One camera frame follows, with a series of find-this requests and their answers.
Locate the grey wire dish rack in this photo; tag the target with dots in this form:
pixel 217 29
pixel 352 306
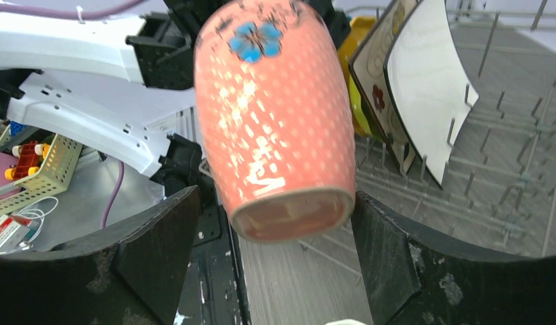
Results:
pixel 499 187

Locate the square floral plate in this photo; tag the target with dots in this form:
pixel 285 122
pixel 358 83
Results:
pixel 366 67

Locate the green polka dot plate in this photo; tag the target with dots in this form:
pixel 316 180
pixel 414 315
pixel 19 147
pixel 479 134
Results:
pixel 360 122

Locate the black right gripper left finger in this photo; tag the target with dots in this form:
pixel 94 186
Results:
pixel 130 272

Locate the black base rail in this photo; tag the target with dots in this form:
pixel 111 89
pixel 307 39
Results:
pixel 214 290

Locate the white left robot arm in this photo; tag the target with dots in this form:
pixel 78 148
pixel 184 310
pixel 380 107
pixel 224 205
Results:
pixel 95 77

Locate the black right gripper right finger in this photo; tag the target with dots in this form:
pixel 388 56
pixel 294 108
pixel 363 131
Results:
pixel 414 274

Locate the orange polka dot plate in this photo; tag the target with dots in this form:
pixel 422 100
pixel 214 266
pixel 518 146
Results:
pixel 360 26

